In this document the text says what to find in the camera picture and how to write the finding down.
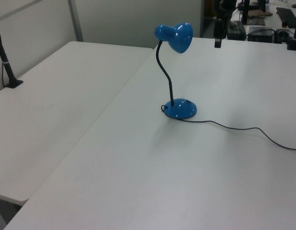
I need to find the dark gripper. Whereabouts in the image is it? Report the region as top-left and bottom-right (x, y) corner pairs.
(214, 14), (227, 49)

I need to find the blue gooseneck desk lamp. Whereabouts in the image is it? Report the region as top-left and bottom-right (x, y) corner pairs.
(154, 23), (198, 120)

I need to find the dark green equipment block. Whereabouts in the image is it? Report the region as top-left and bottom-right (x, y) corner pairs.
(227, 20), (247, 40)

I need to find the black box device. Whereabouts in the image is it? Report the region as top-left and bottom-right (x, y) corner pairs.
(247, 26), (275, 43)

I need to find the white side table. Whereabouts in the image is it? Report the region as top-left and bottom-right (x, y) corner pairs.
(0, 41), (154, 205)

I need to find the black monitor stand post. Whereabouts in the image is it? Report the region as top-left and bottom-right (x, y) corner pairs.
(241, 0), (250, 25)

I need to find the black clamp mount stand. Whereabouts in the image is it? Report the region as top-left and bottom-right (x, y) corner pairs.
(285, 21), (296, 51)

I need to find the thin black lamp power cable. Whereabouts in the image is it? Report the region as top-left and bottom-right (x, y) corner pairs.
(159, 104), (296, 153)

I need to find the grey partition frame post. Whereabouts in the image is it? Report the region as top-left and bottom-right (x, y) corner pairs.
(67, 0), (84, 43)

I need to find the black camera stand pole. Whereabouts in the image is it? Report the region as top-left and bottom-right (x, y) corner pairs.
(0, 21), (24, 89)

